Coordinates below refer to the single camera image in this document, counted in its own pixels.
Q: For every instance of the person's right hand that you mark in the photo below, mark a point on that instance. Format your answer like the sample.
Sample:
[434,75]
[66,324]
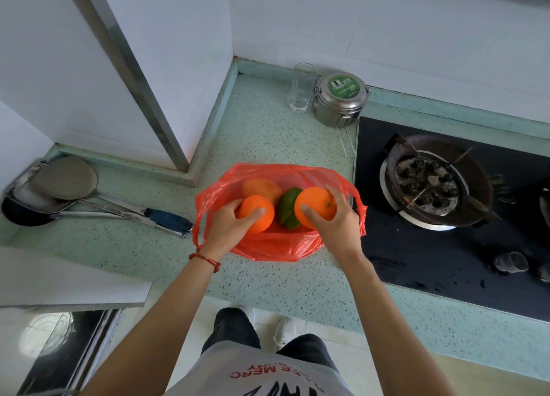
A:
[341,234]

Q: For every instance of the person's left hand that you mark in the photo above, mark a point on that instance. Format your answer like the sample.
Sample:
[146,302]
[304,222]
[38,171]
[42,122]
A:
[223,232]

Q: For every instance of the person's right thumb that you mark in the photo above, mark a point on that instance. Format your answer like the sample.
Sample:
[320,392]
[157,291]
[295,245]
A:
[310,214]

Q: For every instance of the person's left thumb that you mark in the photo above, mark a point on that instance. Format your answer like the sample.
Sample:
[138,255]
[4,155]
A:
[253,215]

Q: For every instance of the small orange fruit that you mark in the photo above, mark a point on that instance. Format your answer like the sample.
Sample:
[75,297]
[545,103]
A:
[260,224]

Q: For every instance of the large orange fruit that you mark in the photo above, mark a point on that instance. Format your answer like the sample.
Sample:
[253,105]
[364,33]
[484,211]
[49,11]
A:
[316,202]

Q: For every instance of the person's right forearm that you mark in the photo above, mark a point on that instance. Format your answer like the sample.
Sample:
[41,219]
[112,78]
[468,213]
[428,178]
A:
[386,322]

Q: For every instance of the person's left forearm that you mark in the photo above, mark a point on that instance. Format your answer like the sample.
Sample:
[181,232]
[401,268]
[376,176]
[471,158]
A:
[163,327]

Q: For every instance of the green citrus fruit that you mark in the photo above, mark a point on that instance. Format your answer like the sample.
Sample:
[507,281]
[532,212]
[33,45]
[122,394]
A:
[288,213]

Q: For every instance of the dull orange fruit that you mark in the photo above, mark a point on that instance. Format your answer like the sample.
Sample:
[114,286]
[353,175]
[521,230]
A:
[262,188]

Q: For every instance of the red plastic bag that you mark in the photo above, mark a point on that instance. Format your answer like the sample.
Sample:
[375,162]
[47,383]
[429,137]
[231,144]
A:
[275,245]

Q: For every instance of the white shoe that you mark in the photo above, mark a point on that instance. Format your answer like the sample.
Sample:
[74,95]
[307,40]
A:
[284,332]
[248,315]

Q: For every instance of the black trousers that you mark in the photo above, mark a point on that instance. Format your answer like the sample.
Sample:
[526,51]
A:
[234,327]

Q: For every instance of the stainless steel lunch box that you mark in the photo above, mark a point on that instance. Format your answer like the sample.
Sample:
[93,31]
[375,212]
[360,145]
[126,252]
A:
[339,101]

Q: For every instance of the clear drinking glass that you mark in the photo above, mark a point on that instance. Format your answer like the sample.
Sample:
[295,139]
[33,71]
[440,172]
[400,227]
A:
[302,88]

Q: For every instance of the round gas burner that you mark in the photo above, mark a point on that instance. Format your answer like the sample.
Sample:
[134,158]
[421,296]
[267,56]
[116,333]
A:
[434,185]

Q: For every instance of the black glass gas stove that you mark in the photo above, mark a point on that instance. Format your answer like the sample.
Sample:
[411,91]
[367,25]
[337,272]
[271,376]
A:
[451,254]

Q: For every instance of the white printed t-shirt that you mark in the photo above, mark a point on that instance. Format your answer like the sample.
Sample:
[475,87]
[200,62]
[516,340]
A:
[258,374]

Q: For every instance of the white cabinet panel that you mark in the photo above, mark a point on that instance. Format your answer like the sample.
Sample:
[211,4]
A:
[64,279]

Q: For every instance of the stove control knob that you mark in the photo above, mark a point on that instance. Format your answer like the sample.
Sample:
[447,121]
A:
[544,273]
[510,262]

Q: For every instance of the black glass appliance door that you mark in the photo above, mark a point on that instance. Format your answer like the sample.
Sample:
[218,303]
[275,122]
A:
[64,352]

